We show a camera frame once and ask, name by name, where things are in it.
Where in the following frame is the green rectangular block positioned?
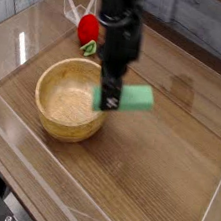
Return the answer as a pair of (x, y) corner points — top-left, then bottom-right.
(92, 84), (154, 112)

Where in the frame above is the clear acrylic triangular bracket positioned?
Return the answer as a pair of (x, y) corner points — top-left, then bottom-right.
(63, 0), (98, 26)

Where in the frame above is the red felt strawberry toy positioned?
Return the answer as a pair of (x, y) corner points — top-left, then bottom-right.
(77, 14), (100, 57)

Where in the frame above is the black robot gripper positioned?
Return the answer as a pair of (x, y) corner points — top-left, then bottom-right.
(98, 11), (142, 111)

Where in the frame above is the brown wooden bowl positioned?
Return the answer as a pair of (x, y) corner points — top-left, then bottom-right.
(35, 58), (107, 143)

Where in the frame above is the clear acrylic tray enclosure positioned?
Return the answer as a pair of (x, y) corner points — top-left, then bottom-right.
(0, 0), (221, 221)

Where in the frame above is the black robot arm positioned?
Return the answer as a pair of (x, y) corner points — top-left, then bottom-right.
(98, 0), (143, 111)

